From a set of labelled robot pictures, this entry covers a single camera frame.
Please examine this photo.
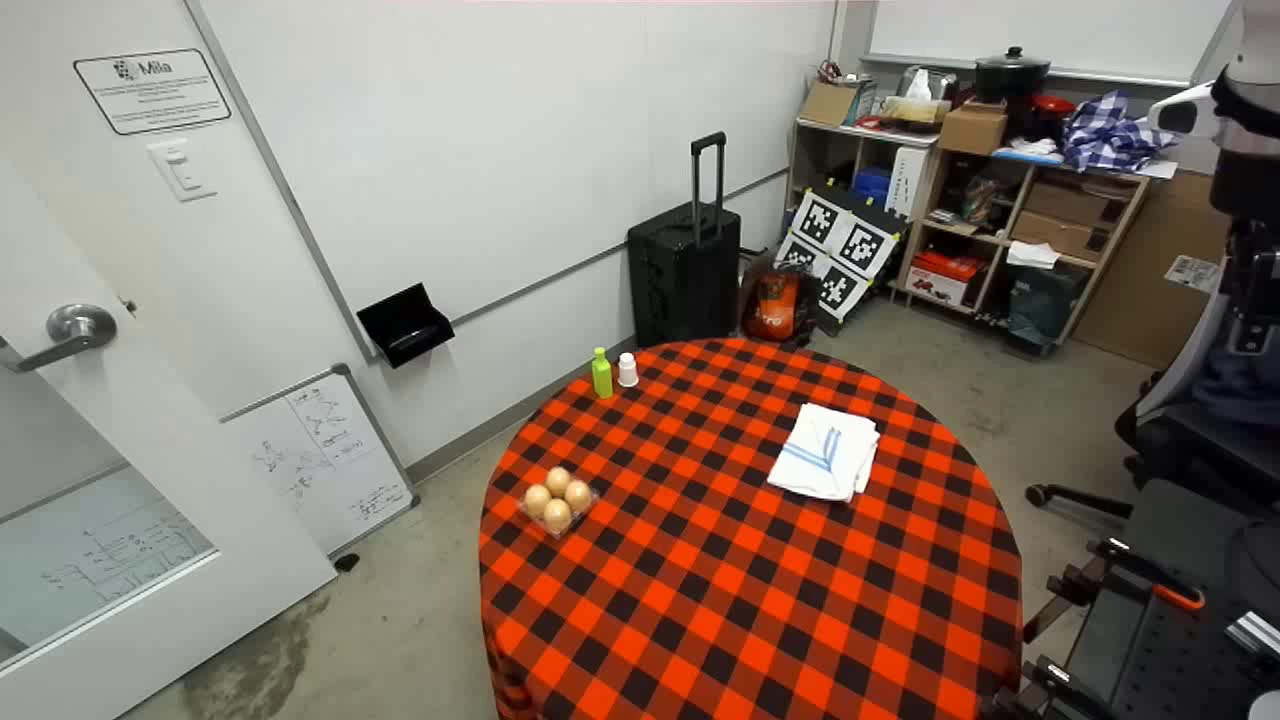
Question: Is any white fiducial marker board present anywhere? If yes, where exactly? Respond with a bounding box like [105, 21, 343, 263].
[772, 184, 903, 326]

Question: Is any black cooking pot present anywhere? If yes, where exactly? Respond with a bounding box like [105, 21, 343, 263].
[972, 43, 1052, 100]

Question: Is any orange black bag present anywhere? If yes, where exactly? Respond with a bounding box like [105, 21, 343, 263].
[739, 261, 820, 352]

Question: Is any black rolling suitcase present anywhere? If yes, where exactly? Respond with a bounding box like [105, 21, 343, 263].
[623, 126, 742, 352]

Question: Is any wide brown cardboard box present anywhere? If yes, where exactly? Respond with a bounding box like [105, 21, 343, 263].
[1015, 177, 1114, 256]

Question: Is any white paper stack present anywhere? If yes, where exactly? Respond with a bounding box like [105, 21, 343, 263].
[1009, 235, 1065, 272]

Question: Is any round red plaid table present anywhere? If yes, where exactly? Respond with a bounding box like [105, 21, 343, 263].
[477, 332, 1028, 720]

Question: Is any white light switch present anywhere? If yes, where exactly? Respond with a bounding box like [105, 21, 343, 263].
[142, 137, 221, 207]

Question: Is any wooden shelf unit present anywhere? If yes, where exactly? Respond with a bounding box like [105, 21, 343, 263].
[787, 117, 1153, 354]

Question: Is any large brown cardboard panel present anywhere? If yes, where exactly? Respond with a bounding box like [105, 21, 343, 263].
[1072, 168, 1236, 371]

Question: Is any small green bottle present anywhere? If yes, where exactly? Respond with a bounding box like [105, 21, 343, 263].
[589, 342, 621, 404]

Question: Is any white door with glass panel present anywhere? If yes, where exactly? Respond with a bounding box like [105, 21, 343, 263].
[0, 152, 338, 720]

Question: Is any white box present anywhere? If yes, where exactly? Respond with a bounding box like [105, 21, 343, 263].
[885, 143, 933, 225]

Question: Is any small leaning whiteboard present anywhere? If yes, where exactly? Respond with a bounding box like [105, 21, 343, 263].
[214, 362, 418, 561]

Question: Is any open tan cardboard box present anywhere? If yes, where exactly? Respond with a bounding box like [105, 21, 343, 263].
[795, 81, 865, 133]

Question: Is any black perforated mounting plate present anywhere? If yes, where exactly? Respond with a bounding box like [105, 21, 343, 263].
[1065, 476, 1280, 720]

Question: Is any tan tissue box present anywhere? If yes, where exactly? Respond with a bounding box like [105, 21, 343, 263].
[876, 63, 950, 133]

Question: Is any white wall sign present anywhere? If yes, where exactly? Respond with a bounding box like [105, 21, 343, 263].
[67, 43, 236, 138]

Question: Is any black wall tray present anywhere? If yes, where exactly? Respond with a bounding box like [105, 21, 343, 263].
[353, 279, 460, 371]

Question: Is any dark green bag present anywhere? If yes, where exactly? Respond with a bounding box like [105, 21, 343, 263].
[1005, 263, 1084, 352]

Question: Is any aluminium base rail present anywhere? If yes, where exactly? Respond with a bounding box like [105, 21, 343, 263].
[1218, 605, 1280, 663]

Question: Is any blue white patterned cloth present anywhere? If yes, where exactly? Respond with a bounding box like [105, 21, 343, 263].
[1056, 88, 1177, 177]

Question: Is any blue container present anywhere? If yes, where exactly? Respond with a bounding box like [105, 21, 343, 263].
[851, 164, 894, 212]

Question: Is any white towel with blue stripes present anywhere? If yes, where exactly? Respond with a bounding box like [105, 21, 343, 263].
[765, 400, 885, 509]

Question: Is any grey black office chair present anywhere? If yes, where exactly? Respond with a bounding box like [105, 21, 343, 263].
[1019, 283, 1280, 535]

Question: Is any red container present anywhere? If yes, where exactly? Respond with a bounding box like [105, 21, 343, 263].
[1023, 91, 1080, 137]

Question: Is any cluster of pale balls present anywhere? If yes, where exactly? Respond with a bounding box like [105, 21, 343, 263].
[514, 464, 603, 543]

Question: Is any silver door handle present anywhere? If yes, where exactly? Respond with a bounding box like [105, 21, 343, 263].
[0, 300, 118, 376]

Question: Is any red storage box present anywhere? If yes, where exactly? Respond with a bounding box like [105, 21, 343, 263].
[907, 249, 993, 313]

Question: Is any small brown cardboard box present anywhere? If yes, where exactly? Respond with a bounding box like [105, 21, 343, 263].
[934, 100, 1013, 159]

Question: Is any paper sheet on cardboard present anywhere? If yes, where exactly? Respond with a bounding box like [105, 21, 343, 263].
[1161, 251, 1222, 296]

